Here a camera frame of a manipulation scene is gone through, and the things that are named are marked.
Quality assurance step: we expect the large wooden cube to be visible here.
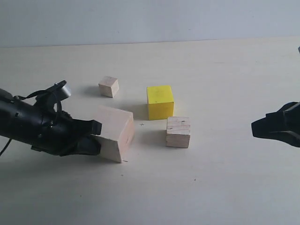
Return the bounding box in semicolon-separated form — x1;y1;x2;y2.
94;105;135;163

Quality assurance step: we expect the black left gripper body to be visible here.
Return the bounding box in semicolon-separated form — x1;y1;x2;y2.
31;103;80;156

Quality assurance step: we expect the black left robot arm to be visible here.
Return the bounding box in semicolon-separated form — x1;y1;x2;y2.
0;90;102;157

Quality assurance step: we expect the small wooden cube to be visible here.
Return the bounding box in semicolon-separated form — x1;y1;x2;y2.
98;76;119;98

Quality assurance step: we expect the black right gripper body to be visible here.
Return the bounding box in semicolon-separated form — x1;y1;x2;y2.
283;102;300;131

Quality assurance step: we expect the medium wooden cube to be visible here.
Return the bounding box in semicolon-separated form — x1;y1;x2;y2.
166;116;191;148

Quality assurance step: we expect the yellow cube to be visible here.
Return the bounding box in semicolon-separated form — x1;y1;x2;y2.
147;85;174;120

